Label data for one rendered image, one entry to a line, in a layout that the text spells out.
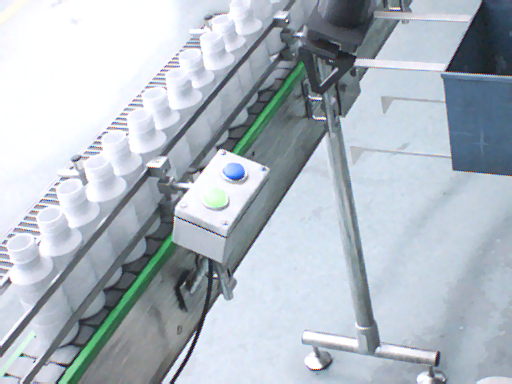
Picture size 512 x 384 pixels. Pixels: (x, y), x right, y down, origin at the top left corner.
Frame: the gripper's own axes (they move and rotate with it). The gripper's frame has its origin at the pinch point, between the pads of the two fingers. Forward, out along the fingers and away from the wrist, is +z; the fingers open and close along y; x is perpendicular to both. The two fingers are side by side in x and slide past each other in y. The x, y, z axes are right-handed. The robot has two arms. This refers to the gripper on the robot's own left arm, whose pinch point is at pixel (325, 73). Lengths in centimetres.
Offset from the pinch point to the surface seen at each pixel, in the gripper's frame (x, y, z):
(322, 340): 11, -62, 126
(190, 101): -20.8, -16.5, 25.9
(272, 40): -16, -45, 31
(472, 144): 25, -53, 44
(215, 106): -18.2, -22.7, 30.5
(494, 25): 22, -84, 36
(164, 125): -22.4, -10.0, 26.5
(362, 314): 17, -61, 110
